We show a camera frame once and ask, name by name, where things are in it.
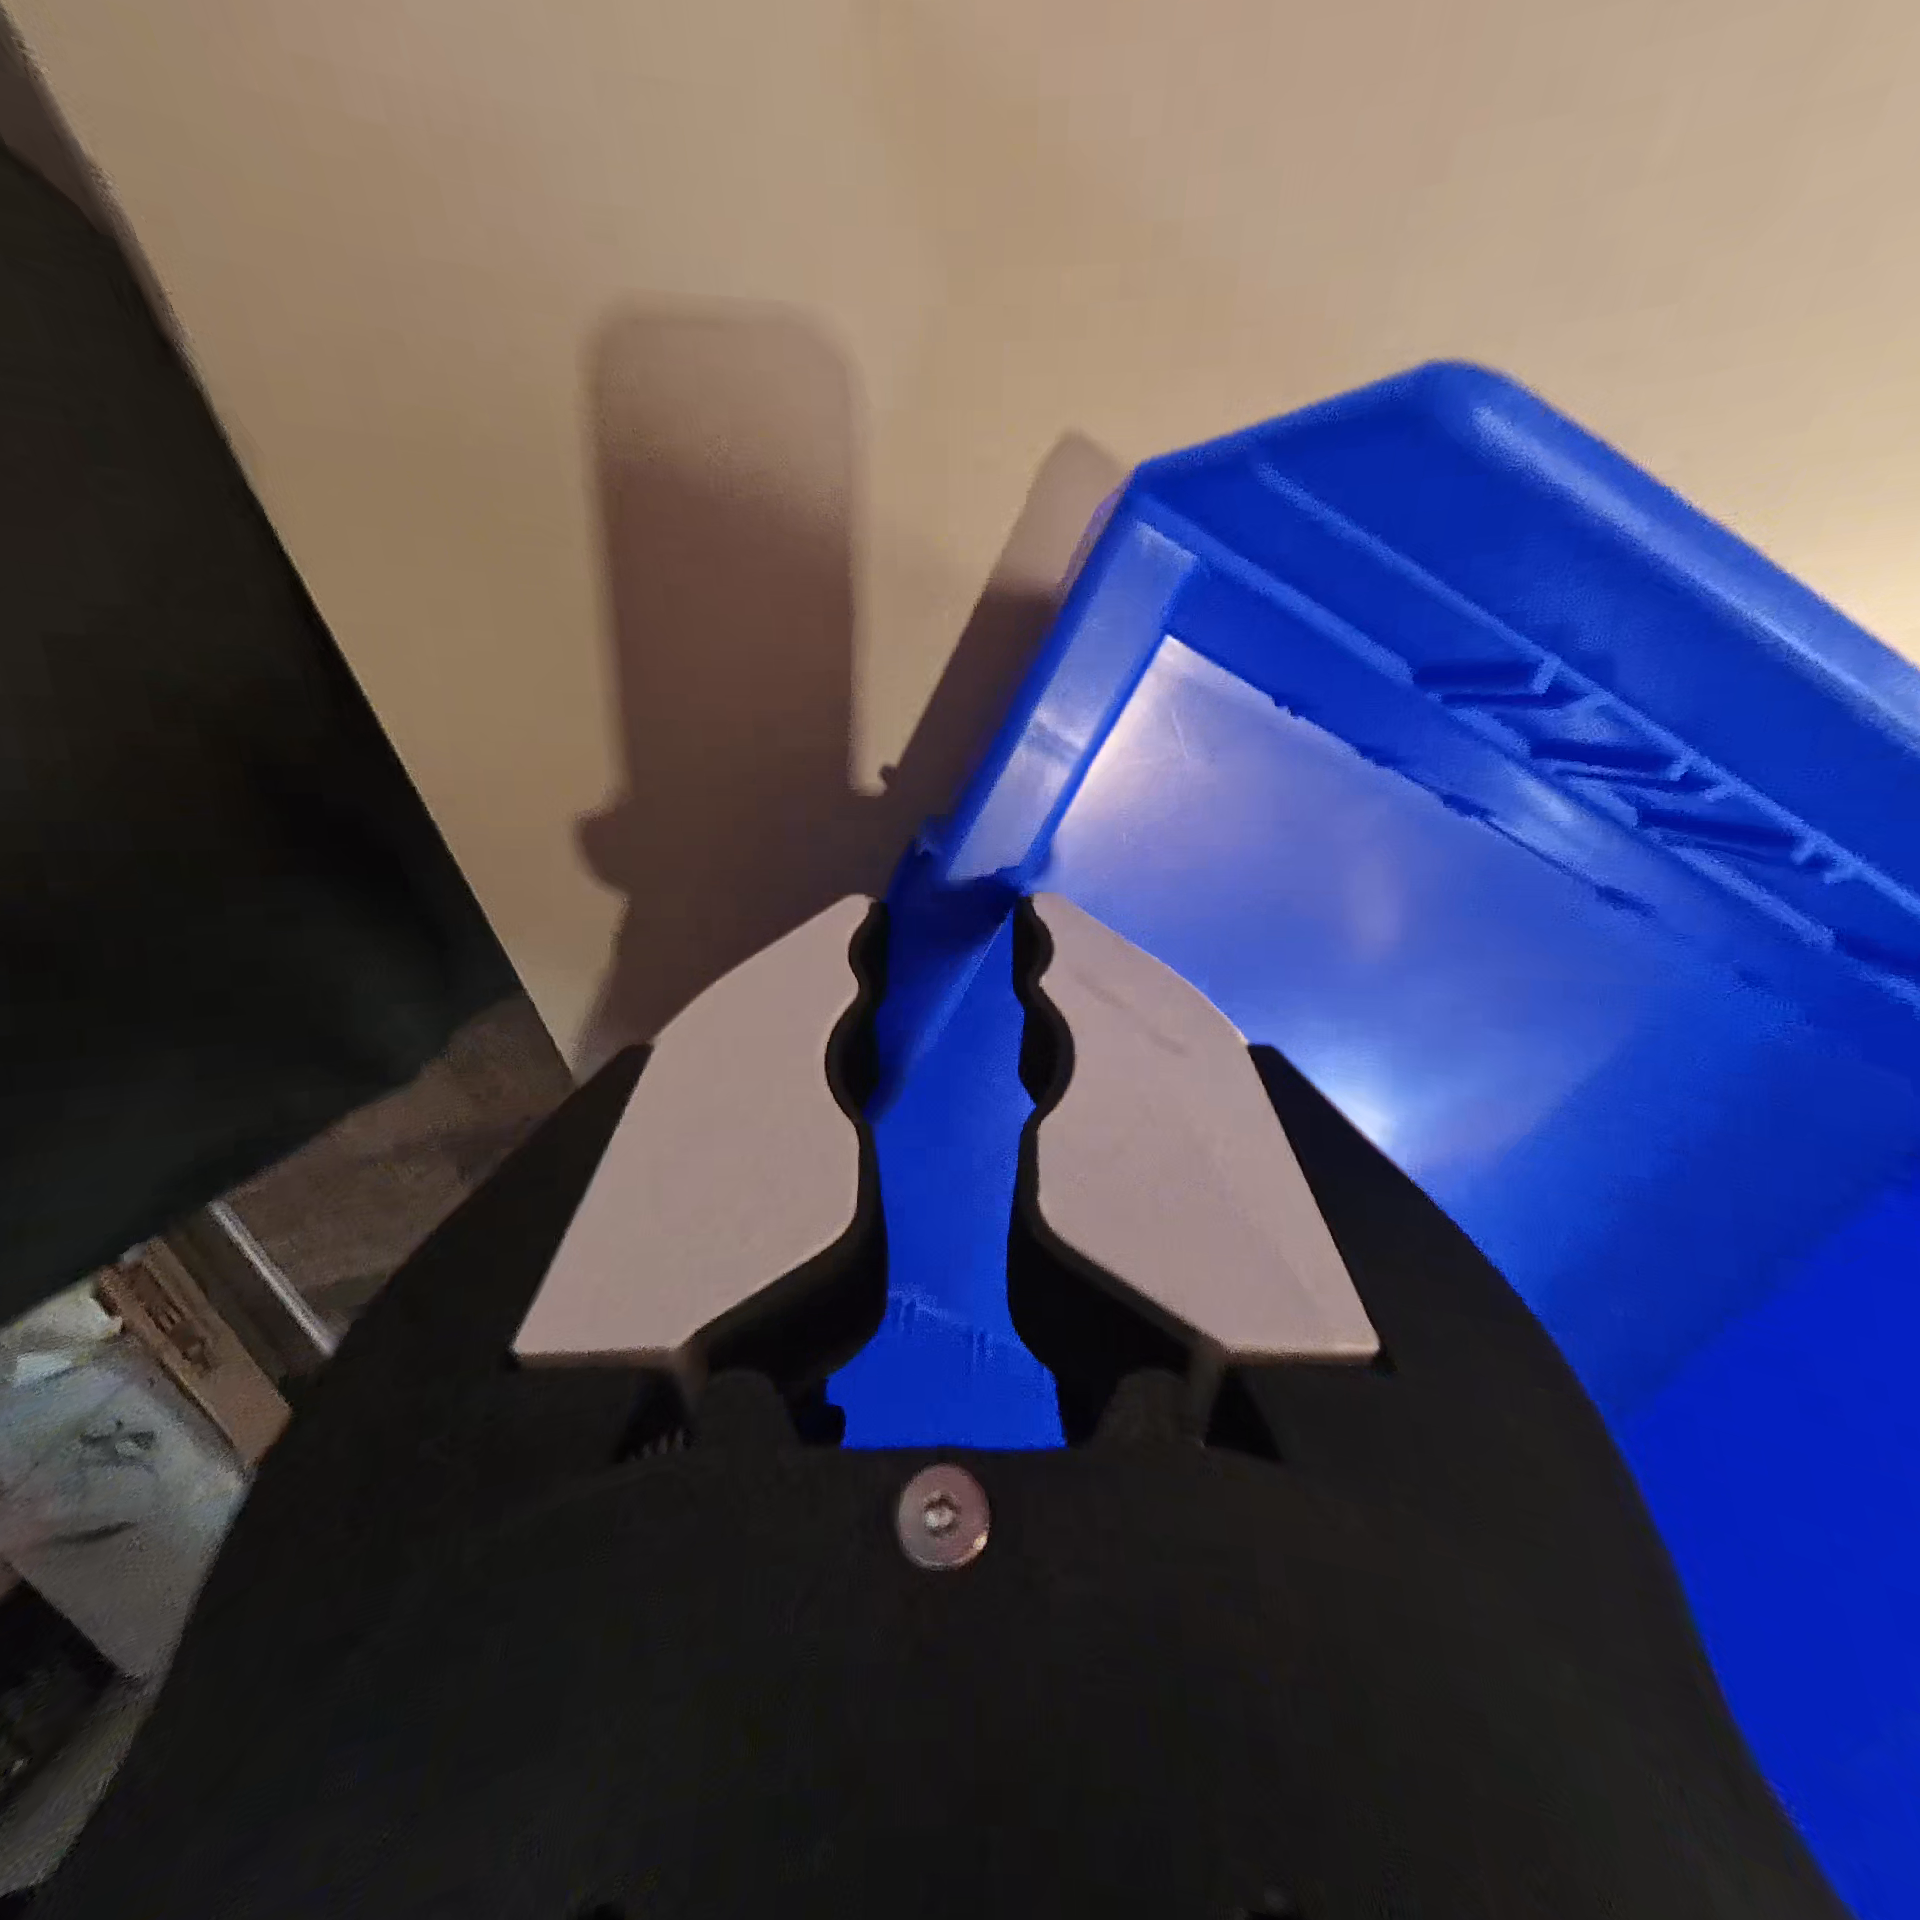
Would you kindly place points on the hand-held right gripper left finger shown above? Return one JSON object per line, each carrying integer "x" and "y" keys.
{"x": 720, "y": 1170}

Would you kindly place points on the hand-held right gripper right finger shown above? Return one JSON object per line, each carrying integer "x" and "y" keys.
{"x": 1184, "y": 1185}

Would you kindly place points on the large blue plastic bin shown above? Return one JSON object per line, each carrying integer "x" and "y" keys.
{"x": 1500, "y": 975}

